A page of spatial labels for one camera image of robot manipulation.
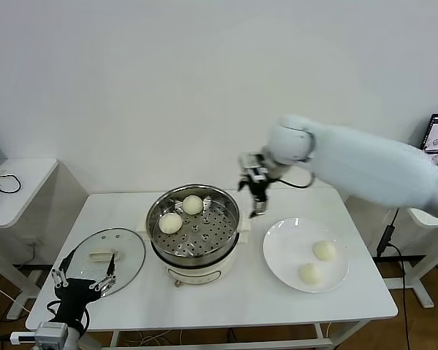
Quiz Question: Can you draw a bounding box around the black cable with adapter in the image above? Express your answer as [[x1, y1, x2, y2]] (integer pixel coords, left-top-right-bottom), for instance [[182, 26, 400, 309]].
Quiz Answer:
[[375, 209, 412, 350]]

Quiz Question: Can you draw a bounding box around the white steamed baozi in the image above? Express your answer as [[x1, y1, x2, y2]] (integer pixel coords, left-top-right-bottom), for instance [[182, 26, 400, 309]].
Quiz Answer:
[[182, 195, 204, 215], [158, 213, 184, 234], [298, 262, 325, 287], [312, 240, 337, 262]]

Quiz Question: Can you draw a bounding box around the cream electric cooker base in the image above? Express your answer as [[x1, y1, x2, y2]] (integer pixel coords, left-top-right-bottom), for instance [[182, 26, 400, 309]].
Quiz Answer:
[[136, 209, 252, 289]]

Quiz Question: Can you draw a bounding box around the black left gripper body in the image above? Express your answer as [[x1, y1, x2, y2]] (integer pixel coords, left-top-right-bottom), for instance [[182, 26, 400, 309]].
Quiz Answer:
[[56, 277, 103, 322]]

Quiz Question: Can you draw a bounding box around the black looped cable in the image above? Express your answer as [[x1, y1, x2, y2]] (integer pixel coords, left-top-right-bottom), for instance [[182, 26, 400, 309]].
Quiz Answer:
[[0, 174, 23, 195]]

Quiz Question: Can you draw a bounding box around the white work table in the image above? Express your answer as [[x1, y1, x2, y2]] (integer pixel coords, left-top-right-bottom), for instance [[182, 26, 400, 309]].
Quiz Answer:
[[24, 187, 399, 350]]

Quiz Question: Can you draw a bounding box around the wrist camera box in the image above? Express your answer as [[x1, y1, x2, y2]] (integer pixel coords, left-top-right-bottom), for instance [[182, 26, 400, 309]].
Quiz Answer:
[[9, 321, 69, 346], [239, 152, 266, 180]]

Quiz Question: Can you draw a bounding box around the white round plate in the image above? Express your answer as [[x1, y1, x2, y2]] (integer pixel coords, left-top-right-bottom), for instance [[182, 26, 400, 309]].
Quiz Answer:
[[261, 217, 350, 294]]

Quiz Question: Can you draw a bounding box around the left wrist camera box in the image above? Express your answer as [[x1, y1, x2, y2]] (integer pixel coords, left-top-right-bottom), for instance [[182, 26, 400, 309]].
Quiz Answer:
[[9, 321, 69, 346]]

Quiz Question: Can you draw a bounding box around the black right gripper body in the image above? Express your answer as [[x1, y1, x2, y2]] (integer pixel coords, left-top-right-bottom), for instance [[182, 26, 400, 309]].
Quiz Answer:
[[246, 174, 274, 203]]

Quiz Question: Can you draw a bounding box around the white floor cable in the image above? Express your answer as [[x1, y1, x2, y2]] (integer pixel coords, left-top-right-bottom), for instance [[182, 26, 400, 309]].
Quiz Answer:
[[0, 279, 34, 314]]

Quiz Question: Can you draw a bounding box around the stainless steel steamer basket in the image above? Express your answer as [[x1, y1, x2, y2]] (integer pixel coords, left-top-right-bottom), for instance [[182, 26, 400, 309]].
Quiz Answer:
[[145, 184, 241, 258]]

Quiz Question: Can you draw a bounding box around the glass lid with cream handle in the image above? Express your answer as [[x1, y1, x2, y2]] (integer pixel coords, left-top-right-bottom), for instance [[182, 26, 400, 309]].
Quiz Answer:
[[64, 227, 147, 297]]

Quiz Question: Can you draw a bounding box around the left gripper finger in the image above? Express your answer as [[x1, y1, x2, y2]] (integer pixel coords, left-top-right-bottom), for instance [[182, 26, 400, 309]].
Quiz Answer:
[[50, 250, 76, 289], [88, 253, 118, 292]]

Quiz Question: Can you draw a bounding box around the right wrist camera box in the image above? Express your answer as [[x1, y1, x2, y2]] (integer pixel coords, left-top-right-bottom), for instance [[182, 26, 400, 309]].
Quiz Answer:
[[239, 152, 266, 180]]

